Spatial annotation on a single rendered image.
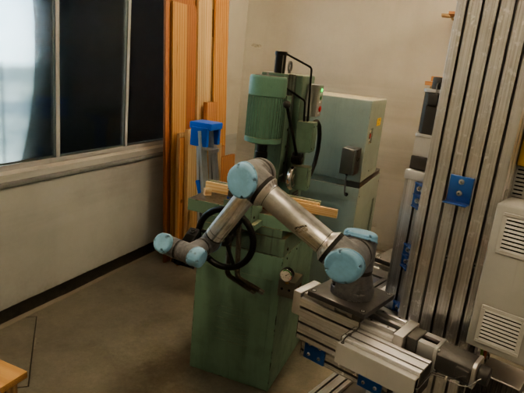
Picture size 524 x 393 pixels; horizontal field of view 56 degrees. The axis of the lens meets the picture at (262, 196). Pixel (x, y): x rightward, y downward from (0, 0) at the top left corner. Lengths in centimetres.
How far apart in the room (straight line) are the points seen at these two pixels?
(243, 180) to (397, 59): 306
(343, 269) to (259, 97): 102
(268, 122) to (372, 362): 117
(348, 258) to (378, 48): 318
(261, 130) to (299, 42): 251
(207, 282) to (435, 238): 119
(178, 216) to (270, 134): 163
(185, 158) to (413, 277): 226
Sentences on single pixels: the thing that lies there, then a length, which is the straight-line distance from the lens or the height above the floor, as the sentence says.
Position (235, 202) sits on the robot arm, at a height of 106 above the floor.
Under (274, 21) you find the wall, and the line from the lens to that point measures 484.
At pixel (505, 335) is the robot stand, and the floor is 84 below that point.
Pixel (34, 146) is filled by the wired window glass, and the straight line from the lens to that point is 312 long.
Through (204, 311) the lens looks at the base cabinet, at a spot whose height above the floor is 33.
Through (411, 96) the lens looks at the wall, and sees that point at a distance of 446.
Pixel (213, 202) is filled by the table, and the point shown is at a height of 90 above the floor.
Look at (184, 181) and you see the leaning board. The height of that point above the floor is 66.
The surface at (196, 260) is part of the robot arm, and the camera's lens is 182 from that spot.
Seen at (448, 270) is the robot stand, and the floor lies 96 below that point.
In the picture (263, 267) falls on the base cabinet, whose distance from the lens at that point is 234.
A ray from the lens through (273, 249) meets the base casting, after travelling 229.
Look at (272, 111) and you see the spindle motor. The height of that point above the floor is 135.
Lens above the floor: 156
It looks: 15 degrees down
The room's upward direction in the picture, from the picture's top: 6 degrees clockwise
